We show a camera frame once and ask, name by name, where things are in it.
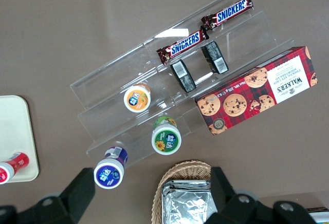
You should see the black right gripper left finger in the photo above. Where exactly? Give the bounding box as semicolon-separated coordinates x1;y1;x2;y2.
0;167;96;224

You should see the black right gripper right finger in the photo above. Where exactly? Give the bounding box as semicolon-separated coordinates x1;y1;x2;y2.
205;166;317;224

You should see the woven wicker basket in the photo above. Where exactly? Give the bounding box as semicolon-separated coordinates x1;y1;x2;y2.
151;160;219;224

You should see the cream plastic tray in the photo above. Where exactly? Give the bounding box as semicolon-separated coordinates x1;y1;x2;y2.
0;95;40;183

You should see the purple gum bottle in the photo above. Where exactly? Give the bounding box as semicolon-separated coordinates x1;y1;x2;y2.
93;146;129;190

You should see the silver foil packet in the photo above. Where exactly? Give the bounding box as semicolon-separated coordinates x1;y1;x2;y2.
161;179;219;224

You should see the red gum bottle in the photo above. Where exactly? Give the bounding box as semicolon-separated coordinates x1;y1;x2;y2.
0;152;30;185

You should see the green gum bottle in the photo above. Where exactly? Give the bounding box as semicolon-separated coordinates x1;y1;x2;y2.
151;115;182;156

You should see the red tartan Walkers cookie box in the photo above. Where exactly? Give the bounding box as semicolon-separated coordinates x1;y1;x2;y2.
194;46;319;136

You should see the orange gum bottle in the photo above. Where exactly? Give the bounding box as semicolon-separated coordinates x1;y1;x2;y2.
123;82;152;114

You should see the clear acrylic tiered display stand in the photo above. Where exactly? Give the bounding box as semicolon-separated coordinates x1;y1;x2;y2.
69;0;295;168

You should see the small black chocolate box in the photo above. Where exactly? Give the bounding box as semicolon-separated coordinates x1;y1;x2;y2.
170;59;197;94
200;41;229;75

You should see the Snickers chocolate bar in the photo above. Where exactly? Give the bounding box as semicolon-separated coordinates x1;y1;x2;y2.
200;0;254;31
156;26;209;66

